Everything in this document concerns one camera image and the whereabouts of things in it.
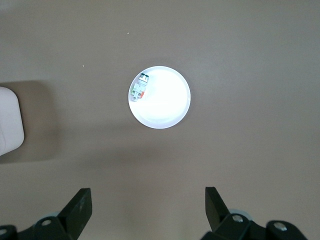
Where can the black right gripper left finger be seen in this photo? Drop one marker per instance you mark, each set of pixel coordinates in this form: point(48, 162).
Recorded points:
point(77, 210)

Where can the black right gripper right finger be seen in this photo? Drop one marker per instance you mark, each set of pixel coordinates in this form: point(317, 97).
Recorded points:
point(215, 210)

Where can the pink round plate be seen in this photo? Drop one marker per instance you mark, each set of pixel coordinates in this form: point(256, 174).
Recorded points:
point(170, 110)

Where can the white lidded box grey latches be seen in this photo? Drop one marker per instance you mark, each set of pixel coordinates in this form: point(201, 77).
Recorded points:
point(10, 120)

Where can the white and green switch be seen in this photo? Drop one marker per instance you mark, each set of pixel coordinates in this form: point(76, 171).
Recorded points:
point(138, 90)

